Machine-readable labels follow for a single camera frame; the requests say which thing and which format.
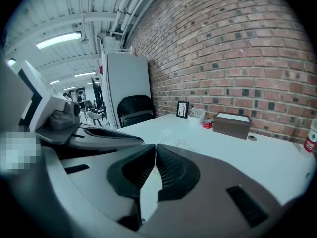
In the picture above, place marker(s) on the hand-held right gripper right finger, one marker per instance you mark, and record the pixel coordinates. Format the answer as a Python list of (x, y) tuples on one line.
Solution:
[(210, 195)]

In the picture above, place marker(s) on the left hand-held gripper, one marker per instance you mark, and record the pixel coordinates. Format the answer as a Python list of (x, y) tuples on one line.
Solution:
[(47, 93)]

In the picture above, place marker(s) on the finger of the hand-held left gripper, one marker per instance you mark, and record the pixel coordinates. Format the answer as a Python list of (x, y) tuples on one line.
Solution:
[(119, 142)]

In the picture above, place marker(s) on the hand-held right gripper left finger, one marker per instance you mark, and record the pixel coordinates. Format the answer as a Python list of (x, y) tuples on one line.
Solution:
[(99, 190)]

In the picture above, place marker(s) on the white cloth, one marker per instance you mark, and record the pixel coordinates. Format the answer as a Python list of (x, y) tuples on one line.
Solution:
[(168, 139)]

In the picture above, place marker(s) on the white shell chair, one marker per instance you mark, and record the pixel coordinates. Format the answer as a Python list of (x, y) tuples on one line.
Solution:
[(95, 116)]

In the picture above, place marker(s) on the black folding chair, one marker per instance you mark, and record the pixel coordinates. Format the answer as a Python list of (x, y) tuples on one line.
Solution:
[(135, 110)]

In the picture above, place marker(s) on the white desk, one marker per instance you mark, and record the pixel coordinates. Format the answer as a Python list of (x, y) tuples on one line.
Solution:
[(247, 162)]

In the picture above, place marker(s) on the grey partition panel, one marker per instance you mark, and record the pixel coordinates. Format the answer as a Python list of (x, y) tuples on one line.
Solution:
[(126, 76)]

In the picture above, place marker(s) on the ceiling strip light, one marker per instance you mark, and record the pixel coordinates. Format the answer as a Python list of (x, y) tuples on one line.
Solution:
[(59, 40), (85, 74), (55, 82)]

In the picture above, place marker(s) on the red sign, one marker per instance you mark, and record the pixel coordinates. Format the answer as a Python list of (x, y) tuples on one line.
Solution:
[(100, 69)]

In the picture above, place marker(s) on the brown wooden box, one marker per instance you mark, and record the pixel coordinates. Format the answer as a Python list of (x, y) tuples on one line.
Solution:
[(230, 128)]

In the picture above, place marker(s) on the red tape roll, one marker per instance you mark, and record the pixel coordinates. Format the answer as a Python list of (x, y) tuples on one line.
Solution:
[(207, 124)]

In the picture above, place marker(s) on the white pen holder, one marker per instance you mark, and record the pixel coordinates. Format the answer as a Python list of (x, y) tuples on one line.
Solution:
[(196, 119)]

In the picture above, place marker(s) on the white marker pen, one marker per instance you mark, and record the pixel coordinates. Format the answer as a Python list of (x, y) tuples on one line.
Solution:
[(194, 110)]

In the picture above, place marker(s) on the clear red-label water bottle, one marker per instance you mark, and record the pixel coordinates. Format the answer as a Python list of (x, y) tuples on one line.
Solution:
[(311, 140)]

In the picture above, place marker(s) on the white ceiling pipe bundle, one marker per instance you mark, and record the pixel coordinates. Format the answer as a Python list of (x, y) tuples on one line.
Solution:
[(128, 6)]

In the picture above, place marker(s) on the left hand-held gripper camera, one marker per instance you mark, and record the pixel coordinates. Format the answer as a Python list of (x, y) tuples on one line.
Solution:
[(65, 115)]

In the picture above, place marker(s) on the black picture frame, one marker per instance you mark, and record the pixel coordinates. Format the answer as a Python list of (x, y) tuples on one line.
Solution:
[(182, 109)]

